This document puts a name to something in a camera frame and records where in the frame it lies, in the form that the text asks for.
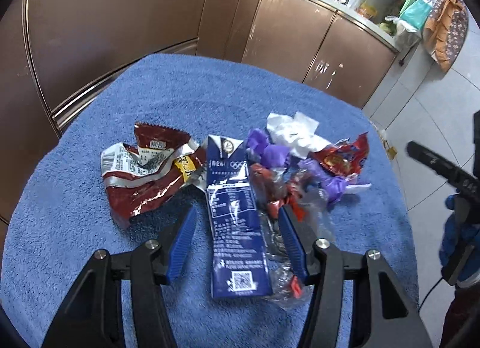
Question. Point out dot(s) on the orange patterned hanging cloth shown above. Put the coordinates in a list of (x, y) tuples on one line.
[(445, 32)]

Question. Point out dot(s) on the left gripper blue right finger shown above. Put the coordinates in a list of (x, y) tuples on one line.
[(295, 237)]

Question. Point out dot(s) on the brown kitchen cabinets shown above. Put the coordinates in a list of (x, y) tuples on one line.
[(58, 55)]

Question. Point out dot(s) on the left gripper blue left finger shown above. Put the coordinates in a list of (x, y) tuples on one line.
[(180, 242)]

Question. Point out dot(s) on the blue milk carton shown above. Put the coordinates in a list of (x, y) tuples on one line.
[(239, 263)]

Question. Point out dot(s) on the dark red foil snack bag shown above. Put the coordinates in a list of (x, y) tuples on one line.
[(141, 178)]

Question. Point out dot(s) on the clear plastic wrapper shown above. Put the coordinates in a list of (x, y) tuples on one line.
[(287, 289)]

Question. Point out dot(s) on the teal hanging bag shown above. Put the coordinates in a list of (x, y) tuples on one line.
[(416, 12)]

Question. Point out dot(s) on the blue terry towel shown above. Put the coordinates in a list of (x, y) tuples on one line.
[(152, 119)]

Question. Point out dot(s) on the crumpled white tissue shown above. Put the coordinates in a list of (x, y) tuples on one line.
[(298, 133)]

